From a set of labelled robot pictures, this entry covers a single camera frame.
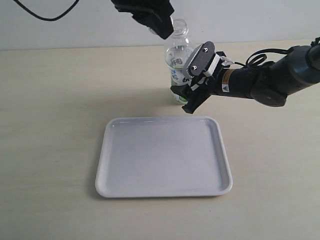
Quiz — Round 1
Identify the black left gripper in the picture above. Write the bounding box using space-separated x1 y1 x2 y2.
111 0 175 40

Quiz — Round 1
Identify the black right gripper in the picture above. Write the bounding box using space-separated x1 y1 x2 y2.
170 51 227 114

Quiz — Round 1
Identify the white bottle cap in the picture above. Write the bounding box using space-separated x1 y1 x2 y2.
149 28 157 35

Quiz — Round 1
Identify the clear labelled drink bottle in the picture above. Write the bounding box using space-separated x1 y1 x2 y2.
164 18 196 105

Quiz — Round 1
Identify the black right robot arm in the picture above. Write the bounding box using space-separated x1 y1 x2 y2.
170 38 320 114

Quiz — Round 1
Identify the white rectangular plastic tray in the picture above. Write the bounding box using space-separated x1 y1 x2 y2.
95 116 233 199

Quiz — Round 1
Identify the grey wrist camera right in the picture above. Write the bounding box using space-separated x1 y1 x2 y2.
182 41 221 79

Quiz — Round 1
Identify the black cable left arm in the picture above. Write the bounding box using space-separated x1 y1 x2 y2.
12 0 81 21

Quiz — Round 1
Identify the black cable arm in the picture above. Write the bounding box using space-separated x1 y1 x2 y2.
12 0 81 21
224 48 293 71

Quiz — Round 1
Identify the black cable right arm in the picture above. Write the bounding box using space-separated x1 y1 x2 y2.
224 48 293 71

